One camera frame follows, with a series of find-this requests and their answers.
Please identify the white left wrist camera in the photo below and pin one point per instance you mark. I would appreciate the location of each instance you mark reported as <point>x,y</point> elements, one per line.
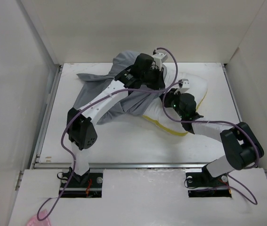
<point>159,58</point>

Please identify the grey pillowcase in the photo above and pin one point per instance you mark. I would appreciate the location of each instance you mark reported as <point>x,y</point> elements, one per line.
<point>135,103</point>

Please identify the aluminium front rail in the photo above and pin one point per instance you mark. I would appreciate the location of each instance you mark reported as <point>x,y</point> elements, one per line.
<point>121,165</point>

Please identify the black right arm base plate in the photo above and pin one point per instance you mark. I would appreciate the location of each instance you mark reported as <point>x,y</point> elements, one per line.
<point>200,185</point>

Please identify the aluminium left rail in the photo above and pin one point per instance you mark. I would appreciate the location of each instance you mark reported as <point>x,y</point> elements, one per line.
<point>43,121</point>

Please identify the white pillow yellow edge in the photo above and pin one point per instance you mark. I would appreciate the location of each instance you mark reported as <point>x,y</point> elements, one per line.
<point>192,84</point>

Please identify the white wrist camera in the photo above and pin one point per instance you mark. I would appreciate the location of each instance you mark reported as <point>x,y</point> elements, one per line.
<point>184,85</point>
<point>159,58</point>

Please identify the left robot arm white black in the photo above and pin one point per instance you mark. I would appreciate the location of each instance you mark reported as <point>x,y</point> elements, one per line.
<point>133,83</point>

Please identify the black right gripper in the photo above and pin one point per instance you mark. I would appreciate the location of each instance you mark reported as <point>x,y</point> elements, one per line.
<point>169,95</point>

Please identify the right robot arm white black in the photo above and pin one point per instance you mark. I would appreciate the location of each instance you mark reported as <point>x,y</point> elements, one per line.
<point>242,150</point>

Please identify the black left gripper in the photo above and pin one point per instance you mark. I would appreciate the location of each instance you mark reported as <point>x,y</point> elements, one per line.
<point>160,84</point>

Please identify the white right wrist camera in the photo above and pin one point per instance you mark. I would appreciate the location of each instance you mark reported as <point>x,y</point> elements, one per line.
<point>184,85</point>

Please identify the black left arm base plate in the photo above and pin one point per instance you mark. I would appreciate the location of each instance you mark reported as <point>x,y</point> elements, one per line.
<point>90,185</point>

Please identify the pink bubble wrap piece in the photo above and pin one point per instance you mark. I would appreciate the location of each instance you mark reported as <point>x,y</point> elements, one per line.
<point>39,219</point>

